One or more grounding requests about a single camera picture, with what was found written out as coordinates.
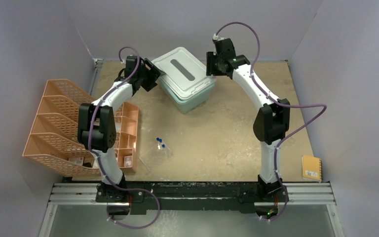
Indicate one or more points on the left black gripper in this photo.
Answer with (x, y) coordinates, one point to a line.
(153, 74)

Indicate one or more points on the orange file organizer rack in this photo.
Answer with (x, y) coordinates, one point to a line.
(52, 141)

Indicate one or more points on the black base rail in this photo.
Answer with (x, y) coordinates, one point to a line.
(138, 197)

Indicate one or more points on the clear plastic box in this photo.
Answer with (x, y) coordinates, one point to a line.
(155, 156)

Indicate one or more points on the yellow spiral notebook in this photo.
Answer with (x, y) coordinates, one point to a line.
(312, 168)

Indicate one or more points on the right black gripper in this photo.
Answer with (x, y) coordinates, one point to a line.
(211, 70)

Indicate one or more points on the white plastic bin lid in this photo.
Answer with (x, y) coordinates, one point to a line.
(185, 75)

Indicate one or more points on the teal plastic bin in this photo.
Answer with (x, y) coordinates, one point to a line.
(187, 105)

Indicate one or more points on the orange compartment tray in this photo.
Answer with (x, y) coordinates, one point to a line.
(126, 144)

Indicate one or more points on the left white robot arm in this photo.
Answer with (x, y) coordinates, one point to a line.
(96, 128)

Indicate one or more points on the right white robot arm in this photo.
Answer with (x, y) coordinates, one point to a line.
(273, 116)

